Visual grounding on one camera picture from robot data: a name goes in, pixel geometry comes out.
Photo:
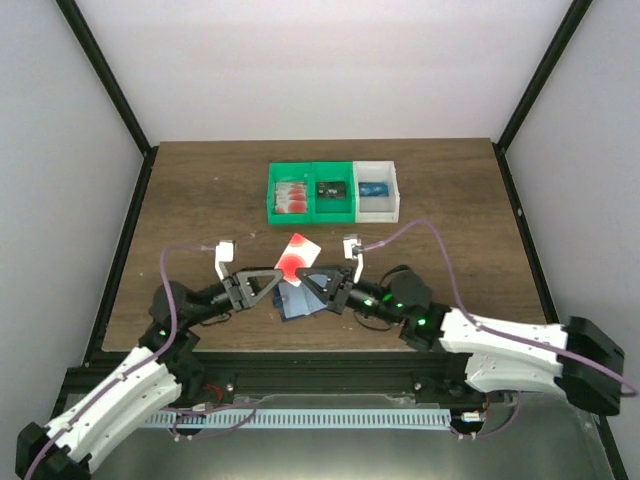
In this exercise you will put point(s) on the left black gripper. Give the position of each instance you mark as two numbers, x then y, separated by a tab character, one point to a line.
244	289

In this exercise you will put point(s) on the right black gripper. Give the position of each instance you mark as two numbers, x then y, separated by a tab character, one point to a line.
329	295

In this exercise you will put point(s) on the blue leather card holder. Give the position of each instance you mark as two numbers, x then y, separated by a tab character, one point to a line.
295	302

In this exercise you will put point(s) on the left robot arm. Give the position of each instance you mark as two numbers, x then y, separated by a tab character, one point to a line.
160	370

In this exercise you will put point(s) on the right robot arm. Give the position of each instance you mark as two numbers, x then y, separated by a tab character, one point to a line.
576	361

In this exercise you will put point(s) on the red white card in bin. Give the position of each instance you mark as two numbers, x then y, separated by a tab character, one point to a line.
290	198

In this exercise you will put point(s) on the black card in bin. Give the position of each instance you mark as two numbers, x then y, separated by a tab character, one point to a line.
331	190

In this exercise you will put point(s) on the blue card in bin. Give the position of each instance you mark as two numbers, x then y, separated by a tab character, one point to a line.
373	189

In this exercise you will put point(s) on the green double storage bin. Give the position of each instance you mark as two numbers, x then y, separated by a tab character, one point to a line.
319	211

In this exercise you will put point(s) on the white storage bin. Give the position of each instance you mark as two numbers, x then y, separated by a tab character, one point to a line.
376	209

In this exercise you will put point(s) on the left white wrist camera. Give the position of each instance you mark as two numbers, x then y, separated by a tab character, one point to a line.
224	253

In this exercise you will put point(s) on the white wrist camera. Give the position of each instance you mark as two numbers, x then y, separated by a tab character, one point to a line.
353	250
224	253

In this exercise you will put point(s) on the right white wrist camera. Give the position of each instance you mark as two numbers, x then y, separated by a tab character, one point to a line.
353	250

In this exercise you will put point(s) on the black aluminium frame rail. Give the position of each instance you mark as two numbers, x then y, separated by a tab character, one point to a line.
432	377

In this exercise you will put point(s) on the light blue slotted cable duct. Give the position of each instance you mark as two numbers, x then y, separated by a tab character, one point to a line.
270	418

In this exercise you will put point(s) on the left black frame post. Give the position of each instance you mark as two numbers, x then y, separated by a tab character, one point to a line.
94	54

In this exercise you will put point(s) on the black frame post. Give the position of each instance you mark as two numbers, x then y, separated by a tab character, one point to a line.
94	54
553	53

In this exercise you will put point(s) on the right black frame post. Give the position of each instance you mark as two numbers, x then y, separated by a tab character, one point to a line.
553	53

